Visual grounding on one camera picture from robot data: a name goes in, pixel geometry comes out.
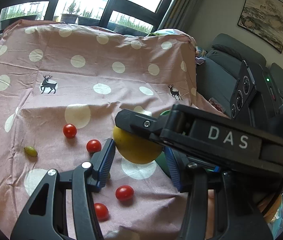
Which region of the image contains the grey curtain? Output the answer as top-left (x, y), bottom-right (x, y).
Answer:
top-left (158, 0), bottom-right (203, 32)

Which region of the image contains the pink polka dot tablecloth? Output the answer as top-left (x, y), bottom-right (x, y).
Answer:
top-left (0, 21), bottom-right (217, 236)

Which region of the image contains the black tracking camera box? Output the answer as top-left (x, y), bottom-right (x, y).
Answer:
top-left (230, 60), bottom-right (281, 128)

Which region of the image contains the framed landscape painting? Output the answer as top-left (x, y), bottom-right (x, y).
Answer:
top-left (237, 0), bottom-right (283, 53)

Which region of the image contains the cherry tomato behind lemon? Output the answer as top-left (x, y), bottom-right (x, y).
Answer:
top-left (86, 139), bottom-right (102, 154)

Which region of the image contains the cherry tomato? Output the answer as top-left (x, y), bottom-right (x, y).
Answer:
top-left (86, 139), bottom-right (102, 154)
top-left (63, 124), bottom-right (77, 139)
top-left (115, 185), bottom-right (134, 202)
top-left (94, 203), bottom-right (109, 221)

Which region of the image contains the yellow lemon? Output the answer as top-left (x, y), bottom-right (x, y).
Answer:
top-left (113, 126), bottom-right (163, 164)

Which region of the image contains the green olive far left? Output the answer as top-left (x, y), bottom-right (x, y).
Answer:
top-left (24, 146), bottom-right (38, 157)

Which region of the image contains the person right hand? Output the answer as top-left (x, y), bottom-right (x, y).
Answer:
top-left (206, 189), bottom-right (283, 238)

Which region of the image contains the window with black frame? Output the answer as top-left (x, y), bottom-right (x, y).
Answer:
top-left (0, 0), bottom-right (172, 36)

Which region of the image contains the colourful cloth on sofa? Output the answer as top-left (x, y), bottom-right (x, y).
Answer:
top-left (147, 28), bottom-right (207, 66)

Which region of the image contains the green plastic bowl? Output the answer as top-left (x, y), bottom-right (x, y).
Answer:
top-left (155, 109), bottom-right (179, 178)

